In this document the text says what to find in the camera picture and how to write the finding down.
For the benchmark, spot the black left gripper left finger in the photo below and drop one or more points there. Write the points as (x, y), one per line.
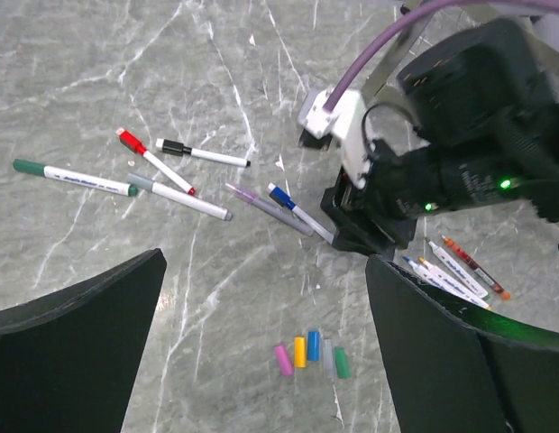
(69, 359)

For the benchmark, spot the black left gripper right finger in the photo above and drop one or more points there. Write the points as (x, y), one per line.
(455, 367)

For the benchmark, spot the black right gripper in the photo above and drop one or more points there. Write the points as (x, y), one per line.
(381, 217)

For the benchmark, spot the white marker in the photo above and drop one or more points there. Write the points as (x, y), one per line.
(461, 274)

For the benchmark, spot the yellow cap marker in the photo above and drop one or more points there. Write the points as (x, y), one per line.
(455, 282)

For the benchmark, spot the green pen cap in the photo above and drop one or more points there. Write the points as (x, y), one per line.
(341, 362)

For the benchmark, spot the clear pen cap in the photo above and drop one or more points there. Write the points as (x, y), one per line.
(328, 359)

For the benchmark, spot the light blue pen cap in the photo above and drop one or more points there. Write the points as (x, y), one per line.
(313, 345)

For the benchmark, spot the yellow pen cap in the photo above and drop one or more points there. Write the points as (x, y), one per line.
(300, 352)

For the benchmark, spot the pink pen cap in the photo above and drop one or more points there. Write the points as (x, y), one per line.
(283, 359)

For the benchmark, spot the green cap marker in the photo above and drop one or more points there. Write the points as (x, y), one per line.
(76, 178)

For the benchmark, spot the gray cap marker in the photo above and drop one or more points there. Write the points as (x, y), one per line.
(179, 197)

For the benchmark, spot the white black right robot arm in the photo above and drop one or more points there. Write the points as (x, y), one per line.
(490, 124)

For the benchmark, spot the stainless steel dish rack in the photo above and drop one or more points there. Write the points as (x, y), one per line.
(380, 86)

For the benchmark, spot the black cap marker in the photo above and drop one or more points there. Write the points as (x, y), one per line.
(180, 149)

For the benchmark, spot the red cap marker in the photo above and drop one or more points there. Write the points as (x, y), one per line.
(136, 146)

